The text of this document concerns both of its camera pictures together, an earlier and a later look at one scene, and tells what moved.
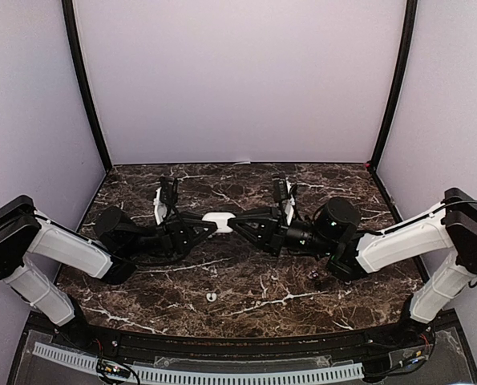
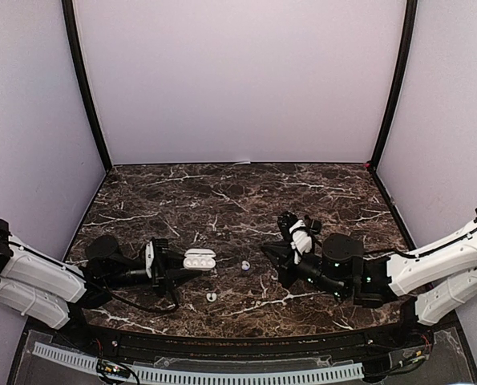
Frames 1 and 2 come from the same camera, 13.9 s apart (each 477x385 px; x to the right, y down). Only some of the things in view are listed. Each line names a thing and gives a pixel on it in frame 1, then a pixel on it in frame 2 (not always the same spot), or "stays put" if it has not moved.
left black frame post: [83, 73] stays put
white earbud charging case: [220, 220] → [200, 259]
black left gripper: [174, 237] → [163, 274]
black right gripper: [270, 235] → [283, 251]
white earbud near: [211, 297] stays put
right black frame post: [410, 26] stays put
